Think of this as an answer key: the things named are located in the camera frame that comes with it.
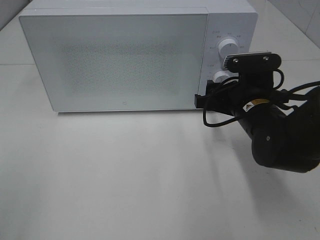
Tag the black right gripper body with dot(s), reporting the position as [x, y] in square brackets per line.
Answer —
[228, 99]

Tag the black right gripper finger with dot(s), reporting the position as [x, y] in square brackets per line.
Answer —
[210, 84]
[201, 101]

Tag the white timer knob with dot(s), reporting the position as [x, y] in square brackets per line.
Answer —
[220, 76]

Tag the white microwave door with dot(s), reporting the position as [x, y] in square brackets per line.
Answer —
[94, 63]

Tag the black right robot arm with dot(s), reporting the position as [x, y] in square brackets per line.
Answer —
[283, 125]

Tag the white upper power knob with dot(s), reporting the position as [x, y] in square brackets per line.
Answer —
[227, 46]

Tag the white microwave oven body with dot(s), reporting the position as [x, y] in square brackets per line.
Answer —
[225, 18]

